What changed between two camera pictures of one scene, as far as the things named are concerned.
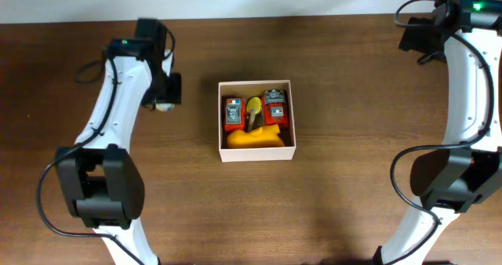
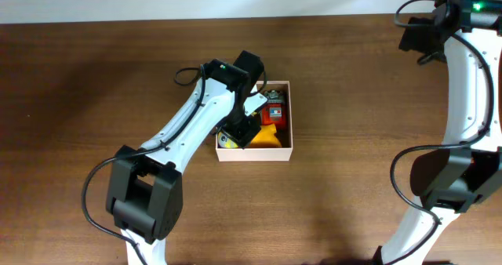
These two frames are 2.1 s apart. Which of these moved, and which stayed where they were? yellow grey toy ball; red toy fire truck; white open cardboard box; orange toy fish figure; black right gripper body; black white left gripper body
Moved: black white left gripper body; yellow grey toy ball
Stayed: black right gripper body; white open cardboard box; red toy fire truck; orange toy fish figure
